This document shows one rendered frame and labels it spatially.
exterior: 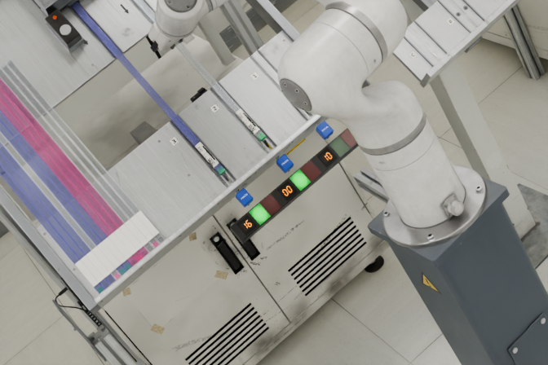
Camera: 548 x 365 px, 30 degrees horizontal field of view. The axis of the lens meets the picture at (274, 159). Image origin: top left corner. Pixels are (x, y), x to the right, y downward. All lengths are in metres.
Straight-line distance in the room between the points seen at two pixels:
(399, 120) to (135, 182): 0.69
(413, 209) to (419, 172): 0.08
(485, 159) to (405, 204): 0.82
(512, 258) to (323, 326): 1.03
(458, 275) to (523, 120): 1.34
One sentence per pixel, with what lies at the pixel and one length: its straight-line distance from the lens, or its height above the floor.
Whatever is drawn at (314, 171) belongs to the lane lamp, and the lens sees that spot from 2.12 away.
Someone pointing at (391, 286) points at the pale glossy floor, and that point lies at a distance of 2.76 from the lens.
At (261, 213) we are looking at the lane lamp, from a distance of 2.09.
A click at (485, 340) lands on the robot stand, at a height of 0.46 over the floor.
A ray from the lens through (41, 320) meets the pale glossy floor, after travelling 3.53.
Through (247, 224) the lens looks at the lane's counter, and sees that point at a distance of 2.09.
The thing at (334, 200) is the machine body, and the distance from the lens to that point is 2.62.
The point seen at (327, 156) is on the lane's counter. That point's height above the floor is 0.66.
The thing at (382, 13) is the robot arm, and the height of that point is 1.09.
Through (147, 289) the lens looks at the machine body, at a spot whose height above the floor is 0.46.
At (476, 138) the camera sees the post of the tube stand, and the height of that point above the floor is 0.36.
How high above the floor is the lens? 1.82
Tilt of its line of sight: 32 degrees down
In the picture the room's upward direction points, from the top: 33 degrees counter-clockwise
